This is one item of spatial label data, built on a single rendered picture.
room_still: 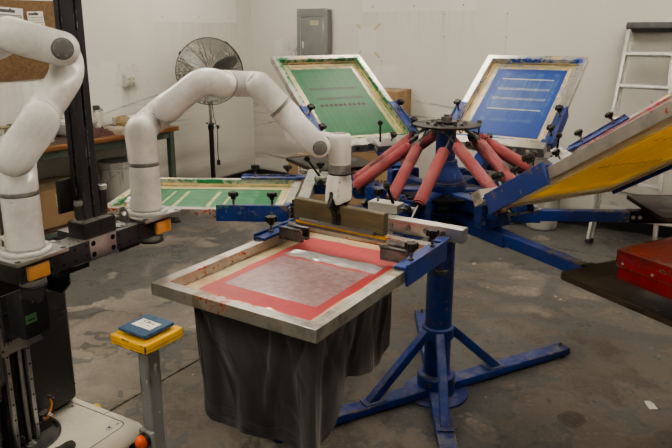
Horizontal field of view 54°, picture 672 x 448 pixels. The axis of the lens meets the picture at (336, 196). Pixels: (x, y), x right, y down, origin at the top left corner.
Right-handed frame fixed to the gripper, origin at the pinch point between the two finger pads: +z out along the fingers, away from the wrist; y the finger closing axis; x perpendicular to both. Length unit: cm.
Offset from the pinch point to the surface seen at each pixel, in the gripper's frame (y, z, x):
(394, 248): 1.2, 6.5, 21.8
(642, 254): -11, -2, 92
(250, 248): 16.6, 11.2, -25.0
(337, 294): 28.3, 13.9, 17.6
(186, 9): -314, -80, -381
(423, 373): -83, 98, -3
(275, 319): 57, 11, 17
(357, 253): -6.1, 13.8, 3.9
